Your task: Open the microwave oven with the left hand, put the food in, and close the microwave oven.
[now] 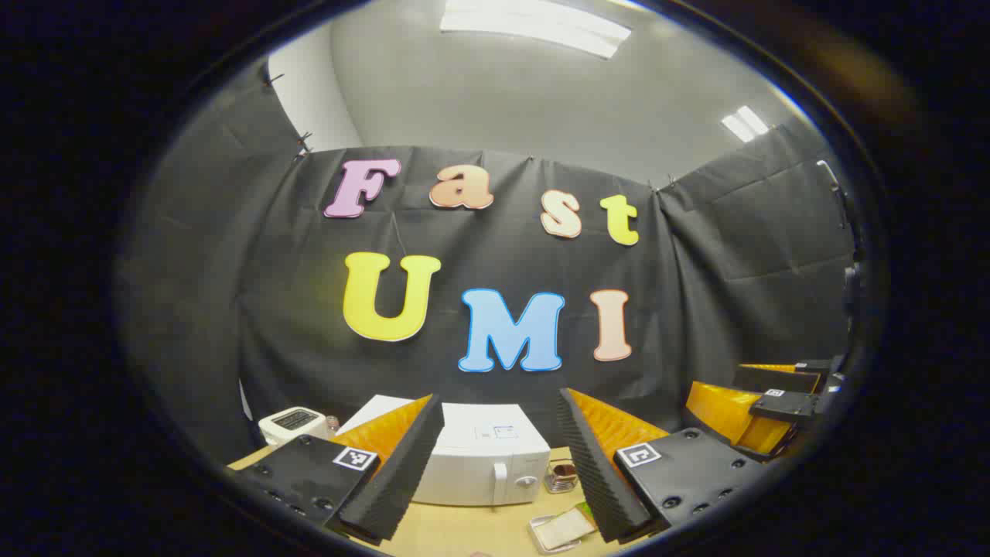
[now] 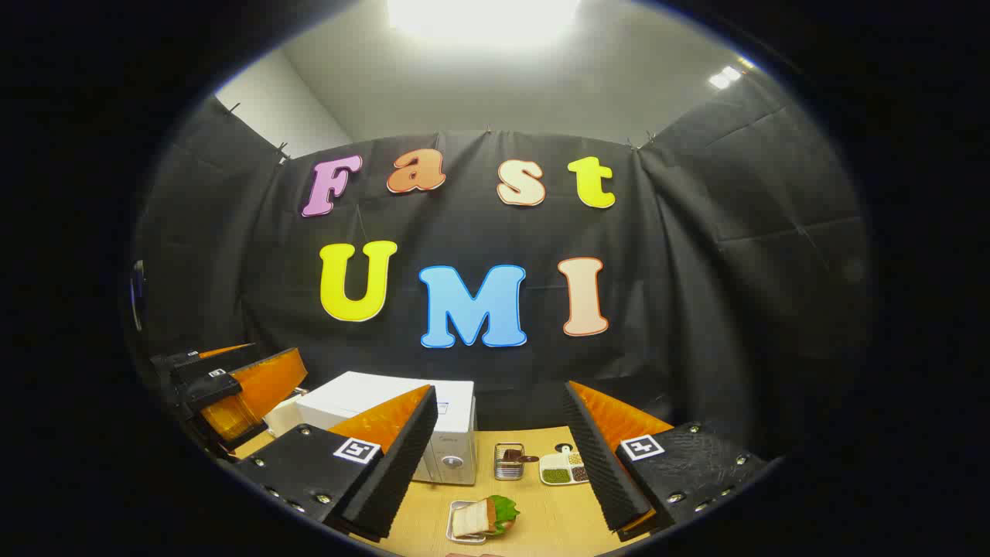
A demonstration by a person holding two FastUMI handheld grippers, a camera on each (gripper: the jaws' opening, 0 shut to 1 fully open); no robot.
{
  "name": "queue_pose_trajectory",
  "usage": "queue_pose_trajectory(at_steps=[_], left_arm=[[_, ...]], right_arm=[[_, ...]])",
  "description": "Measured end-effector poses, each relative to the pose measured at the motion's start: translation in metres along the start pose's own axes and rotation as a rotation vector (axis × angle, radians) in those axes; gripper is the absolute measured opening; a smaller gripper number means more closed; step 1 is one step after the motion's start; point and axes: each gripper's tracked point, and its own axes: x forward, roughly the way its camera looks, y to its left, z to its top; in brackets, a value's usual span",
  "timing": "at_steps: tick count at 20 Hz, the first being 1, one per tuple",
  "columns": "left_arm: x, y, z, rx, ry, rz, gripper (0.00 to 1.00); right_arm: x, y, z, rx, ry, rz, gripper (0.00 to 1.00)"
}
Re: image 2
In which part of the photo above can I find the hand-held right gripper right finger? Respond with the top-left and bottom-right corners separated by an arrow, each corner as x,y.
562,381 -> 770,542

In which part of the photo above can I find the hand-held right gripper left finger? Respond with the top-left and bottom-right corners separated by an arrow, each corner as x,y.
232,384 -> 439,542

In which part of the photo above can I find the white microwave oven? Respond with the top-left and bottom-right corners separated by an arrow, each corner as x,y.
295,371 -> 479,487

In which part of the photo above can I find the lettuce bread sandwich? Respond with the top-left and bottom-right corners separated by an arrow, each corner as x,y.
452,495 -> 521,538

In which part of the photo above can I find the white divided bean dish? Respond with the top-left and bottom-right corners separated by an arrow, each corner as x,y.
539,445 -> 590,487

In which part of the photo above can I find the white rectangular tray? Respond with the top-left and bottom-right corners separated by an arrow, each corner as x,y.
446,501 -> 496,545

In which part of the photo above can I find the large ceiling light panel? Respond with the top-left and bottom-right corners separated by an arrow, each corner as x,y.
387,0 -> 581,47

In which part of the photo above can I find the metal wire utensil holder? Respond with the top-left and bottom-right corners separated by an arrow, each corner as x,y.
493,443 -> 527,480

